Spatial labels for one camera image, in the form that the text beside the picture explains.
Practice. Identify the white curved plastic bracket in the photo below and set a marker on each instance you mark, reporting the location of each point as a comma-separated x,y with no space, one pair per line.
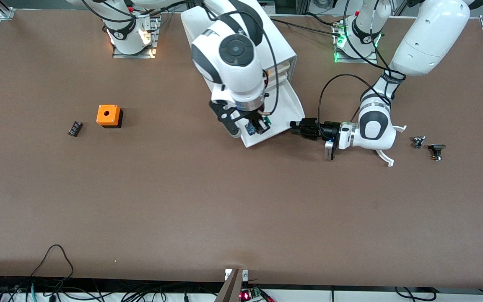
386,158

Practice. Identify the cream drawer with parts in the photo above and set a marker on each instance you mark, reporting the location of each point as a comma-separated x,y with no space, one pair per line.
281,66
282,75

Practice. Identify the small black switch part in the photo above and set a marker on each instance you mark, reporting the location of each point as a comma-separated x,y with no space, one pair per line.
436,149

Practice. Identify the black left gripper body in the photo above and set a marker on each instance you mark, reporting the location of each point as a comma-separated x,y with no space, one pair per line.
328,128

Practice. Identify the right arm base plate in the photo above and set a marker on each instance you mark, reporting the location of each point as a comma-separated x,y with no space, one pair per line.
154,46

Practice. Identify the orange button enclosure box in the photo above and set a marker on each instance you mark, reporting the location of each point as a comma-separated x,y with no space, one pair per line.
108,114

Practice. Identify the small metal contact block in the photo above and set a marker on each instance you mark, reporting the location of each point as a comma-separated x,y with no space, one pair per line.
419,141

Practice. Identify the white plastic drawer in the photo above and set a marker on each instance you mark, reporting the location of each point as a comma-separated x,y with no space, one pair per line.
287,109

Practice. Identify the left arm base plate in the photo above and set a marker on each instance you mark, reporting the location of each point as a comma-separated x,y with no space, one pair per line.
342,58

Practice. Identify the circuit board with red light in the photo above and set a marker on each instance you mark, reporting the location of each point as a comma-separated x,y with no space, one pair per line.
247,295

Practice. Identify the white drawer cabinet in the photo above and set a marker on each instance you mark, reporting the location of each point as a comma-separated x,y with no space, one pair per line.
281,46

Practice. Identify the small black terminal block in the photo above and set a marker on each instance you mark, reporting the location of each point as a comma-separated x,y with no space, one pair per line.
75,128

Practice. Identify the grey metal mounting bracket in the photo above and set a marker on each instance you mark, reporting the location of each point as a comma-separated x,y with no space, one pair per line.
232,287

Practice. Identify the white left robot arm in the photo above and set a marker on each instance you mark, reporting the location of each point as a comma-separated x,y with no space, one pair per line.
430,37

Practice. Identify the green push button switch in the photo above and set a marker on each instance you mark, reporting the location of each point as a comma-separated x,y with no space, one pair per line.
250,129

